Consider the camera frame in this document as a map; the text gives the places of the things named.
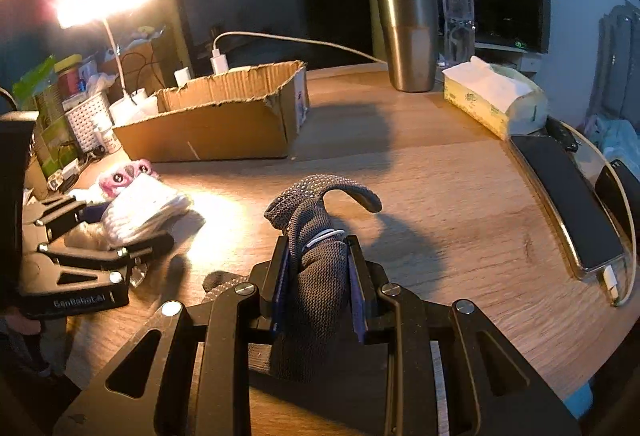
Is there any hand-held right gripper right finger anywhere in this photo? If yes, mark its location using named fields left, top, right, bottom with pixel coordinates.
left=346, top=236, right=583, bottom=436

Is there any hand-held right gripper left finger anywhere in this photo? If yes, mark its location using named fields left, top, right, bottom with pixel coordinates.
left=52, top=236, right=292, bottom=436

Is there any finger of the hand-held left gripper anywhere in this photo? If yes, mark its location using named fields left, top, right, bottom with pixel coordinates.
left=22, top=196, right=106, bottom=238
left=22, top=231, right=175, bottom=289

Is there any dark grey knit sock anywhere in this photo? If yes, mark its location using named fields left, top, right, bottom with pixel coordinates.
left=202, top=173, right=383, bottom=384

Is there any white sock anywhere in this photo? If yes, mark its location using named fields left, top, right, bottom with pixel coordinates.
left=100, top=173, right=193, bottom=247

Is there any pink plush sock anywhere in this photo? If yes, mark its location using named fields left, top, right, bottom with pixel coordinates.
left=97, top=159, right=158, bottom=199

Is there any cardboard box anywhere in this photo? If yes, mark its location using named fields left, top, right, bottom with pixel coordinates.
left=112, top=60, right=311, bottom=163

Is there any small white bottle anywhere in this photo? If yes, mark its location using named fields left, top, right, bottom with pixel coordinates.
left=95, top=126, right=121, bottom=154

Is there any white plastic basket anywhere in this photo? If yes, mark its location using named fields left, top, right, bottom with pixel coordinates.
left=64, top=94, right=113, bottom=152

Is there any jar with yellow lid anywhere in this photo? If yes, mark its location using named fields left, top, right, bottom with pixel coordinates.
left=54, top=55, right=83, bottom=97

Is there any white plastic bag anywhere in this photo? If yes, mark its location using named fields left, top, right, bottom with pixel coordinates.
left=82, top=71, right=118, bottom=100

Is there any brown cardboard sheet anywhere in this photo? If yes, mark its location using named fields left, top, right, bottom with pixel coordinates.
left=107, top=39, right=173, bottom=92

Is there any black smartphone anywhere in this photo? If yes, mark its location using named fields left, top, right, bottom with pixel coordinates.
left=510, top=135, right=626, bottom=281

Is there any yellow tissue pack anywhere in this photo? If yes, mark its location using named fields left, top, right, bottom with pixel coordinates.
left=442, top=56, right=548, bottom=141

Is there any small black object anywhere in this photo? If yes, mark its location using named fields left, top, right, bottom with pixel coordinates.
left=545, top=116, right=581, bottom=152

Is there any steel tumbler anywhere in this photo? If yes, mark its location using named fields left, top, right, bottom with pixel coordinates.
left=376, top=0, right=441, bottom=92

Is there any dark smartphone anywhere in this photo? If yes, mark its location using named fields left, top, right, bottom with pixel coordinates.
left=595, top=159, right=640, bottom=237

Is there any white computer desk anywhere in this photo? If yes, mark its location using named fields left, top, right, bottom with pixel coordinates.
left=472, top=41, right=538, bottom=72

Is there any clear water bottle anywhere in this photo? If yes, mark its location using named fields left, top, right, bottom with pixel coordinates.
left=439, top=0, right=476, bottom=67

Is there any light blue blanket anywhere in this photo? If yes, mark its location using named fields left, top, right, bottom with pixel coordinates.
left=582, top=116, right=640, bottom=167

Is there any black monitor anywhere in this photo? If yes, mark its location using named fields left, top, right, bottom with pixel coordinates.
left=472, top=0, right=551, bottom=54

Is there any grey padded headboard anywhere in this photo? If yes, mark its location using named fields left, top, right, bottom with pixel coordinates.
left=585, top=4, right=640, bottom=127

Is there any white charger with cable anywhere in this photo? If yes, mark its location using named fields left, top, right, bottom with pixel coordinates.
left=210, top=31, right=391, bottom=74

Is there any cream phone cable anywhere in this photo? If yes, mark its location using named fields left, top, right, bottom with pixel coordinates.
left=547, top=116, right=638, bottom=308

